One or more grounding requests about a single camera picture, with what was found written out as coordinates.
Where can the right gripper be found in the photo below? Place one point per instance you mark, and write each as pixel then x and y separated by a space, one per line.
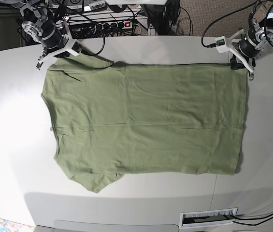
pixel 51 39

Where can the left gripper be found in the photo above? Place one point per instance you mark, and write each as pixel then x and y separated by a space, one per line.
pixel 250 46

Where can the green T-shirt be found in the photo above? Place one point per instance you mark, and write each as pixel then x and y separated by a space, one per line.
pixel 111 119

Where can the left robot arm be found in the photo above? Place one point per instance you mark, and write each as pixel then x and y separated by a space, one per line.
pixel 259 36

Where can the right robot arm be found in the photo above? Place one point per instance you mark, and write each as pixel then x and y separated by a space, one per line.
pixel 38 22

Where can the devices on back shelf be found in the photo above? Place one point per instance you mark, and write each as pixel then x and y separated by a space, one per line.
pixel 81 6

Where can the black power strip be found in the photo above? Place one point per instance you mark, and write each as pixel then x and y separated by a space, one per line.
pixel 116 26

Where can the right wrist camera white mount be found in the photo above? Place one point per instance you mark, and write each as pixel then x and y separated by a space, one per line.
pixel 69 46

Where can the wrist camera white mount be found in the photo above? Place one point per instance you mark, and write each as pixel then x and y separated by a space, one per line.
pixel 69 46
pixel 231 45

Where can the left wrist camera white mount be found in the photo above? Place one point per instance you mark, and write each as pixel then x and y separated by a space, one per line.
pixel 231 45

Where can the white table leg frame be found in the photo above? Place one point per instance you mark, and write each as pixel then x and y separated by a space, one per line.
pixel 145 19

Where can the table cable grommet slot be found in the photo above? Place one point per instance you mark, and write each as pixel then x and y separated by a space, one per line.
pixel 206 219

